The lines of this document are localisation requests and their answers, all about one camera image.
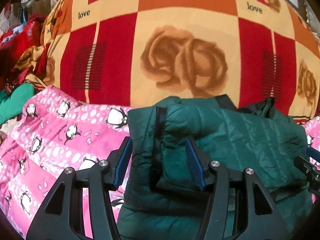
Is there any dark green puffer jacket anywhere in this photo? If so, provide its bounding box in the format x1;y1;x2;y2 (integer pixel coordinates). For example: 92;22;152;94
117;95;312;239

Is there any pink penguin print quilt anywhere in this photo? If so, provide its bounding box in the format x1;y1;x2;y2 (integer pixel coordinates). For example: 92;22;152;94
1;86;129;237

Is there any green garment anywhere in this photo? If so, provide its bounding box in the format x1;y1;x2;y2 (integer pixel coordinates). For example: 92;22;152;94
0;83;35;125

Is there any red and gold cloth pile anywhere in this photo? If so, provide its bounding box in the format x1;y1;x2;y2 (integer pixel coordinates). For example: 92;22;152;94
1;14;49;95

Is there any red orange rose blanket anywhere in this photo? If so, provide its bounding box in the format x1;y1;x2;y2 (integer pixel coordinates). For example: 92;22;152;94
42;0;319;122

